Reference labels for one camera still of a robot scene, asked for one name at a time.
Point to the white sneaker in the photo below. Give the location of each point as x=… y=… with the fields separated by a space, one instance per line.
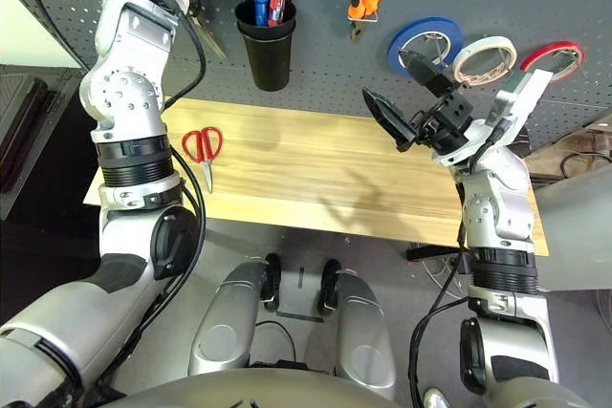
x=436 y=399

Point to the black ribbed plastic case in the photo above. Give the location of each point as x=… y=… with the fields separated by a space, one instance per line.
x=16 y=135

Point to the blue tape roll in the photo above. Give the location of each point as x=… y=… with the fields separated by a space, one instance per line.
x=397 y=42

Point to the short black floor tape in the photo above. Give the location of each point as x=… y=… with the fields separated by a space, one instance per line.
x=301 y=277

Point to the black metal table foot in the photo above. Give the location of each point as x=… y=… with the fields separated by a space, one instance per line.
x=430 y=254

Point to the light grey side table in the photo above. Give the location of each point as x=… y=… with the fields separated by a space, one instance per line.
x=578 y=236

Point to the silver robot right leg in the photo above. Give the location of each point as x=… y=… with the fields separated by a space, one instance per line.
x=363 y=336

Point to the black plastic cup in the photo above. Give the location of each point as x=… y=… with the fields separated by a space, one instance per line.
x=270 y=64

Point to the grey robot torso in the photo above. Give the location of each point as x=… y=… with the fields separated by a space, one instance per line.
x=248 y=393

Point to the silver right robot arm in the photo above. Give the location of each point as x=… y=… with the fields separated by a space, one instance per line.
x=497 y=207

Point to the black aluminium-edged flight case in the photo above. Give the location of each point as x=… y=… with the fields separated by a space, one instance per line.
x=57 y=112

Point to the red tape roll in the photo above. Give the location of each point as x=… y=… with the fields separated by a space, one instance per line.
x=526 y=61

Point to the white tape roll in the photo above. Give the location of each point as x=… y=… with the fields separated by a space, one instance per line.
x=478 y=45

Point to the silver robot leg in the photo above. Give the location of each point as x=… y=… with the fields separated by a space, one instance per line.
x=363 y=336
x=225 y=327

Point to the silver robot left leg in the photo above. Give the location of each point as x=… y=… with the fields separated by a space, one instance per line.
x=225 y=327

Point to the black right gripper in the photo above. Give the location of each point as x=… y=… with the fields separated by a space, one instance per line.
x=447 y=123

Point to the long black floor tape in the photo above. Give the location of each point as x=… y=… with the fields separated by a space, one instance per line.
x=300 y=316

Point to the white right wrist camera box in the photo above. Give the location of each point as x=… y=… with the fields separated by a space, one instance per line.
x=526 y=92

